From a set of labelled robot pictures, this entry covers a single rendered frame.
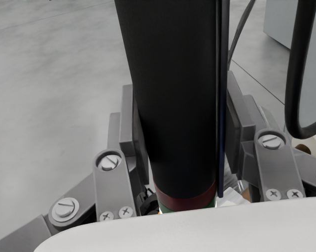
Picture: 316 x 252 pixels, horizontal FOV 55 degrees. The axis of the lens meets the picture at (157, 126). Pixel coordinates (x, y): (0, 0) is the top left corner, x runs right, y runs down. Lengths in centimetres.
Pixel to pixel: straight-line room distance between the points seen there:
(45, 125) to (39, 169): 50
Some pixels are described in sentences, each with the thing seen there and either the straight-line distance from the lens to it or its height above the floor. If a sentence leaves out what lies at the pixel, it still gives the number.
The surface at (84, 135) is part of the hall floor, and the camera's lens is 249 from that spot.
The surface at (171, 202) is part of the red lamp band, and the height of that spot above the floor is 145.
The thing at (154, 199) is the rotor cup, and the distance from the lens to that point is 42.
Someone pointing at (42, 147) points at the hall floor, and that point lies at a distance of 254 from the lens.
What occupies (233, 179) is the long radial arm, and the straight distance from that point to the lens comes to 57.
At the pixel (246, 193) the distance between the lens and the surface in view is 25.
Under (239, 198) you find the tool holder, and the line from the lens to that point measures 25.
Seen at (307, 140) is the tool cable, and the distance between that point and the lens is 29.
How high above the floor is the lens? 158
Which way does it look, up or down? 42 degrees down
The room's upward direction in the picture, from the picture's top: 10 degrees counter-clockwise
